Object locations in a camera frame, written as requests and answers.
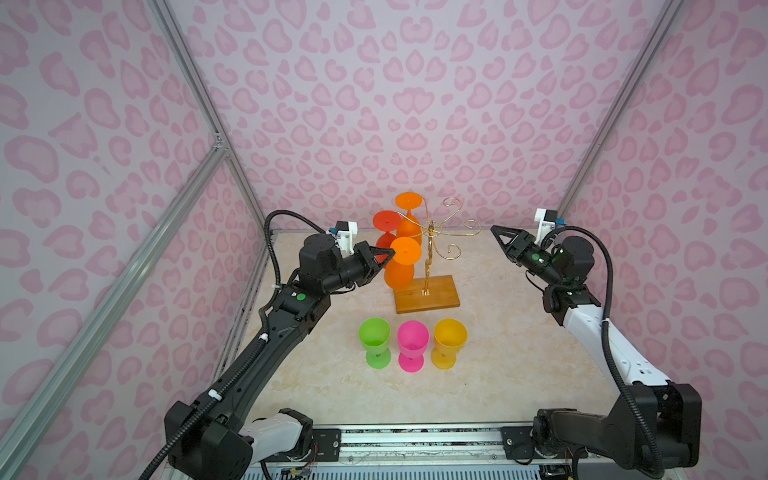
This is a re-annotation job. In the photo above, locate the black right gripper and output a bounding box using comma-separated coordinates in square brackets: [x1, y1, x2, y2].
[492, 227, 566, 288]

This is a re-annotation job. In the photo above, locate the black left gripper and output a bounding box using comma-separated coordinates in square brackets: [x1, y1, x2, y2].
[321, 242, 395, 297]

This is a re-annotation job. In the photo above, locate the orange front wine glass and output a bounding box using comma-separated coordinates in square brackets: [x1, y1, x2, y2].
[385, 237, 422, 291]

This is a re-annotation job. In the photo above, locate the orange wine glass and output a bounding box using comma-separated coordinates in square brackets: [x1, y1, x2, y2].
[395, 192, 423, 246]
[385, 237, 422, 291]

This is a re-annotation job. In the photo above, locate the red wine glass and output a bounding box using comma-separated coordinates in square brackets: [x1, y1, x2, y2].
[373, 210, 402, 248]

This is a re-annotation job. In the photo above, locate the orange back wine glass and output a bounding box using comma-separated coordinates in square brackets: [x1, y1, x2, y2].
[395, 192, 423, 246]

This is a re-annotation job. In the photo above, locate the green wine glass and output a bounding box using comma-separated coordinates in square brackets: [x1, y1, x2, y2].
[358, 317, 391, 369]

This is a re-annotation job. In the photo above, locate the pink wine glass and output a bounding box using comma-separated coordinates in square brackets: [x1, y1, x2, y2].
[397, 320, 430, 373]

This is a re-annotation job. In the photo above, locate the yellow wine glass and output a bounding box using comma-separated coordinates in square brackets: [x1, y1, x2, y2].
[431, 318, 468, 370]

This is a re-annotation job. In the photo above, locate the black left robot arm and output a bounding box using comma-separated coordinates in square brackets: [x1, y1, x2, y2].
[151, 234, 395, 479]

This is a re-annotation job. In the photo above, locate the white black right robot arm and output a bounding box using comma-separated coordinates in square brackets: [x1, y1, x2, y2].
[491, 225, 703, 479]

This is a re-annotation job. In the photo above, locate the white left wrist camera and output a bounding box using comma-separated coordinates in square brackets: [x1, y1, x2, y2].
[327, 221, 358, 256]

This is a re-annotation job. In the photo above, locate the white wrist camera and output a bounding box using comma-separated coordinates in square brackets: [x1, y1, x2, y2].
[327, 221, 358, 256]
[534, 208, 566, 245]

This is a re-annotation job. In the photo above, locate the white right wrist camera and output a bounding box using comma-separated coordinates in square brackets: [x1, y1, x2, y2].
[534, 208, 566, 245]

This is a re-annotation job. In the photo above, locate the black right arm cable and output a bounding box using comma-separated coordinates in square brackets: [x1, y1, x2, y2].
[539, 225, 666, 480]

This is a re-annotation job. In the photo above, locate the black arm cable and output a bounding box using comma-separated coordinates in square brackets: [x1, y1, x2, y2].
[539, 225, 666, 480]
[137, 209, 331, 480]

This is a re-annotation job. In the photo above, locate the gold wire wine glass rack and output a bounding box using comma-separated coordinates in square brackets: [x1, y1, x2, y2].
[419, 194, 482, 279]

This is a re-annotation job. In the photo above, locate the aluminium frame profile right corner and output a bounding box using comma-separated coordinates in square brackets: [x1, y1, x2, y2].
[558, 0, 688, 217]

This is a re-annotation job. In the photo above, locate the aluminium frame profile corner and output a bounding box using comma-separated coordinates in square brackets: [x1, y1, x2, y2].
[146, 0, 269, 236]
[558, 0, 688, 217]

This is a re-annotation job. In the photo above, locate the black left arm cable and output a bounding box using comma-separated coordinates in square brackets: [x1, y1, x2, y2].
[137, 209, 331, 480]

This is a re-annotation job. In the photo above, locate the aluminium frame profile left corner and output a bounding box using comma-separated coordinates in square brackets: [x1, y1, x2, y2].
[146, 0, 269, 236]

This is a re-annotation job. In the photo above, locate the aluminium diagonal frame bar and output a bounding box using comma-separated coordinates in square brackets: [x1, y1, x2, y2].
[1, 143, 228, 479]

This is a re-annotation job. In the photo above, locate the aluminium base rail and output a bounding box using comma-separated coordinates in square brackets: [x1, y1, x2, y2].
[161, 422, 631, 480]

